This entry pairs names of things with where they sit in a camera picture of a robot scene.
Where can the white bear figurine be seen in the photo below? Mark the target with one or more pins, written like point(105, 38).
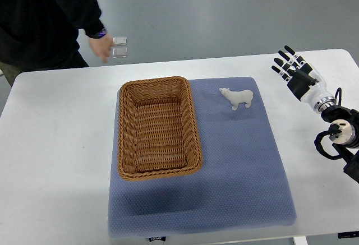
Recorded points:
point(237, 97)

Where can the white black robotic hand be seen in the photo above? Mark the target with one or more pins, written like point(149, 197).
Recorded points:
point(303, 80)

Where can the lower floor metal plate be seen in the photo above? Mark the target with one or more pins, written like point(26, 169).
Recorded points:
point(119, 52)

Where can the person's bare hand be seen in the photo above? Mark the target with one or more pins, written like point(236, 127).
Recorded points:
point(102, 47)

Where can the brown wicker basket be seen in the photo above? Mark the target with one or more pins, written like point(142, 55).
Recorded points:
point(157, 130)

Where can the floor metal plate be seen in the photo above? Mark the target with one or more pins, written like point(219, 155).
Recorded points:
point(119, 52)
point(120, 40)

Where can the blue textured mat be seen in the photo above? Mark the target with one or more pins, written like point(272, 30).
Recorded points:
point(241, 184)

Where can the black sleeved forearm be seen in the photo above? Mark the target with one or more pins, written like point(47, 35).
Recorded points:
point(41, 33)

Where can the upper floor metal plate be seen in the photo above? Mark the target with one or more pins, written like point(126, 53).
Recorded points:
point(120, 40)

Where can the black desk control panel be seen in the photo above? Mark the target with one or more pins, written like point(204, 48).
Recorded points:
point(344, 235)

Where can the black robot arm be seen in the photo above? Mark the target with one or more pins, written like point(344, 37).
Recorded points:
point(343, 133)

